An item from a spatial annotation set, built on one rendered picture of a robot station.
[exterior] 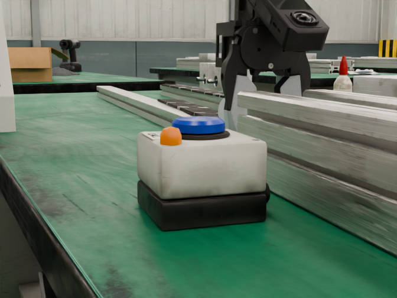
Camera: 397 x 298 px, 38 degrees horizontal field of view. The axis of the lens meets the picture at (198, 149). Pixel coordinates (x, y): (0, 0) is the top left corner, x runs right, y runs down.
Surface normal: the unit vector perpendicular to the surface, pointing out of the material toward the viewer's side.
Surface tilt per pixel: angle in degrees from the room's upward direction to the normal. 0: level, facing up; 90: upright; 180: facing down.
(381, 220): 90
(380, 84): 90
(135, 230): 0
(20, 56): 63
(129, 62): 90
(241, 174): 90
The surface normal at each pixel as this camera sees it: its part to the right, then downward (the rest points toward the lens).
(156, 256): 0.00, -0.99
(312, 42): 0.28, 0.64
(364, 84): -0.95, 0.05
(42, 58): 0.36, -0.22
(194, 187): 0.31, 0.15
